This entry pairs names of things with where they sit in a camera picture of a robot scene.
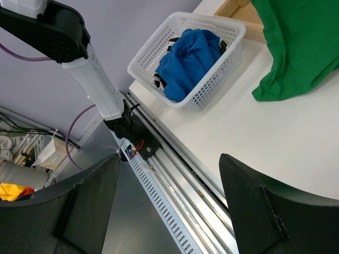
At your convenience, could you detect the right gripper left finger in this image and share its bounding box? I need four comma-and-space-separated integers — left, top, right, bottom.
1, 154, 120, 253

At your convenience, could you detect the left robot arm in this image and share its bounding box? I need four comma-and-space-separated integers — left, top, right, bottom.
1, 1, 143, 132

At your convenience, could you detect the wooden clothes rack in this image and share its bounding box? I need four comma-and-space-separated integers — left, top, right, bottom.
214, 0, 266, 44

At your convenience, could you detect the black white striped tank top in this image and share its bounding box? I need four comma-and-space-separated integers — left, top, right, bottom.
153, 38, 229, 91

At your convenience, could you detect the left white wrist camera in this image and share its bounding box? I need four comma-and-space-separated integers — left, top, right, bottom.
1, 0, 48, 19

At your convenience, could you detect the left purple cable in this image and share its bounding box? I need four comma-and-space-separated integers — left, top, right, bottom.
0, 42, 99, 171

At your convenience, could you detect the white slotted cable duct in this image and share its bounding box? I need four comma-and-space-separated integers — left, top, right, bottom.
116, 138, 206, 253

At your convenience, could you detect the blue tank top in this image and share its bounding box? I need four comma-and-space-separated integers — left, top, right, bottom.
152, 29, 222, 103

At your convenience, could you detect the white plastic basket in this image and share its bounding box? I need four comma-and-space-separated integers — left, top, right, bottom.
128, 12, 246, 111

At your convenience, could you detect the green tank top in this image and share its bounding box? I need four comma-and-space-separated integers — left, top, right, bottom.
251, 0, 338, 102

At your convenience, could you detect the clutter beside the table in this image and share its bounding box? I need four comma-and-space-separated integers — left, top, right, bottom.
0, 105, 80, 202

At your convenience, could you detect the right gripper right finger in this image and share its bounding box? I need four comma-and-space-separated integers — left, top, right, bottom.
219, 154, 338, 253

